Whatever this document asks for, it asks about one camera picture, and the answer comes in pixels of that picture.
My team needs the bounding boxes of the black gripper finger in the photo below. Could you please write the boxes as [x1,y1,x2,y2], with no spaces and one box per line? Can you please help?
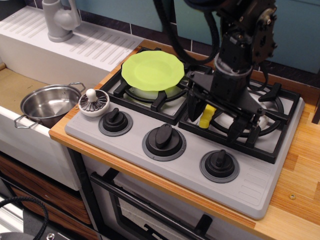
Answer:
[187,91,207,122]
[226,117,250,144]

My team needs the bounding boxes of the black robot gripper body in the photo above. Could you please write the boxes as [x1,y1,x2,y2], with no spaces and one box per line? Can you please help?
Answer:
[187,58,266,125]

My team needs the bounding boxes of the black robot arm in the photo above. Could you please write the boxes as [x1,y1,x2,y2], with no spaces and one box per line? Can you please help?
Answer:
[186,0,277,143]

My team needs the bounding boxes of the lime green plate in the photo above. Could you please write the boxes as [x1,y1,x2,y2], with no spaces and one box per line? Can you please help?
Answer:
[121,50,185,91]

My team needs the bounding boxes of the white toy mushroom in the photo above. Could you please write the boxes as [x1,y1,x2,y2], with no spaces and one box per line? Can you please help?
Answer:
[78,88,111,117]

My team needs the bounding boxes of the stainless steel pot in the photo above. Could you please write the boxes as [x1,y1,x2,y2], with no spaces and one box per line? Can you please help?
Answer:
[14,82,86,129]

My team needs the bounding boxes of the white toy sink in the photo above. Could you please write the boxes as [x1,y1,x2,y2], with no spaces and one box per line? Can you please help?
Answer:
[0,6,142,191]

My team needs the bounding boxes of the white right burner cap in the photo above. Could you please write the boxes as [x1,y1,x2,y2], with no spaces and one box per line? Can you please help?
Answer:
[212,94,270,135]

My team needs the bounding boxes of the white burner cap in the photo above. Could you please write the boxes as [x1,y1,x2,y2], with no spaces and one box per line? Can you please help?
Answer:
[125,86,186,103]
[212,94,270,135]

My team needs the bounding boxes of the white left burner cap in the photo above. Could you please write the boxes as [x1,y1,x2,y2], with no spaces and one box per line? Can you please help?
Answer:
[125,86,186,103]

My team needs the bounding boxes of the black right burner grate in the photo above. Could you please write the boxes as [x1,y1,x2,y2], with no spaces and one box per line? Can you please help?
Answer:
[178,82,305,164]

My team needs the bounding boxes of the black right stove knob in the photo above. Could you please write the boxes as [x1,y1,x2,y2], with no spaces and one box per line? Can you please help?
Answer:
[199,149,240,184]

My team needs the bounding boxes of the black stove knob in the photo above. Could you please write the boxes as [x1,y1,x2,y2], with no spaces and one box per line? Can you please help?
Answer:
[199,149,240,184]
[142,123,187,162]
[98,107,133,137]

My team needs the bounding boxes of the black middle stove knob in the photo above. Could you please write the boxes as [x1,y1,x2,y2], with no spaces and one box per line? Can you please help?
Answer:
[142,123,187,162]

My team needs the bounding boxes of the grey toy stovetop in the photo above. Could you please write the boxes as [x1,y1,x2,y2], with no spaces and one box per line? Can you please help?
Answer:
[64,47,306,221]

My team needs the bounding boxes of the black left stove knob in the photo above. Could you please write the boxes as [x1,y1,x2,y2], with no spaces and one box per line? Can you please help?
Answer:
[98,107,133,137]

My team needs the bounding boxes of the grey toy faucet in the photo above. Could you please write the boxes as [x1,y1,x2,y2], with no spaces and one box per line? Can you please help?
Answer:
[42,0,81,43]

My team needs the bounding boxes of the wooden drawer front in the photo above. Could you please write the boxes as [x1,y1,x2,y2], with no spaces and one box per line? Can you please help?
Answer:
[0,152,98,240]

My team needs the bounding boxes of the black braided cable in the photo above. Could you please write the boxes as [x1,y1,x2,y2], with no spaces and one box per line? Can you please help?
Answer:
[152,0,222,65]

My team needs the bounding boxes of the black oven door handle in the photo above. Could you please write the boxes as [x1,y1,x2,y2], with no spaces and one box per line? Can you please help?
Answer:
[89,172,208,240]

